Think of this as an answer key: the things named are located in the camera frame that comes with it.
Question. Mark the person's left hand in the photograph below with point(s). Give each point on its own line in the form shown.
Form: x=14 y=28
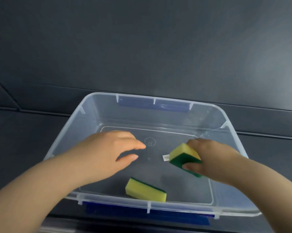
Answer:
x=104 y=152

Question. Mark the person's right hand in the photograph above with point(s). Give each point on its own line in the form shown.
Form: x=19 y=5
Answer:
x=211 y=160

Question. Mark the person's right thumb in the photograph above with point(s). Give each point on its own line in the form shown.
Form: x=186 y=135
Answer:
x=192 y=167

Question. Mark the person's left thumb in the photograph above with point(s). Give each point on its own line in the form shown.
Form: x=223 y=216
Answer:
x=129 y=159

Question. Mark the yellow green sponge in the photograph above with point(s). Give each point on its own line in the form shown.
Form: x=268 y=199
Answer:
x=146 y=190
x=183 y=158

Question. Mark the person's right forearm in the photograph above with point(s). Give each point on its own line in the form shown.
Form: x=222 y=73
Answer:
x=267 y=189

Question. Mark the person's left forearm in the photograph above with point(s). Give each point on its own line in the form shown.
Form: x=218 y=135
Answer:
x=34 y=194

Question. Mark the clear plastic storage bin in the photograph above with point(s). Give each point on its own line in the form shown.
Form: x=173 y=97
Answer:
x=158 y=123

